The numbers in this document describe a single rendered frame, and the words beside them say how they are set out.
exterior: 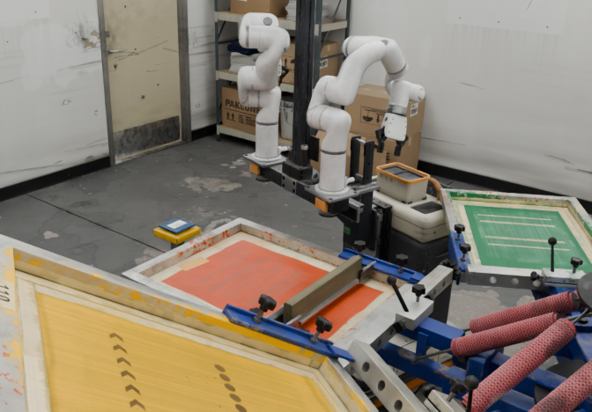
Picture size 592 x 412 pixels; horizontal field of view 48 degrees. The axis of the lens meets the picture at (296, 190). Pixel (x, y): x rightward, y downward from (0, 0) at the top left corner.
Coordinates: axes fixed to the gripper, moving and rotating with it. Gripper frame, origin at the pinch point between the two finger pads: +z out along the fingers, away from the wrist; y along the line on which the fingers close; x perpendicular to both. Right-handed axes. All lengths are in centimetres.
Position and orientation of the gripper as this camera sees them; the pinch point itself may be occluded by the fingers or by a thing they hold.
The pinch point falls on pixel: (388, 151)
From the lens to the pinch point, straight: 266.0
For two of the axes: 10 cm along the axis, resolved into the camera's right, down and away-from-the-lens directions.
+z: -1.8, 9.8, 0.6
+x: -5.4, -1.6, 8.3
